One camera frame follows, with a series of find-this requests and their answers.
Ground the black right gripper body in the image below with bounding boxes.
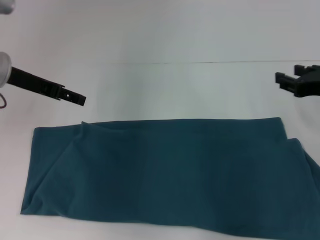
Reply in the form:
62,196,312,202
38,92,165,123
294,64,320,98

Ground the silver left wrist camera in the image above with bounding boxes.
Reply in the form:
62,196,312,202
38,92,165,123
0,0,16,16

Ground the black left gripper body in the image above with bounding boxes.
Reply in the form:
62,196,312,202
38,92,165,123
6,66,66,101

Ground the blue shirt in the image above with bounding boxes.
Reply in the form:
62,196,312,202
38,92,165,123
19,116,320,240

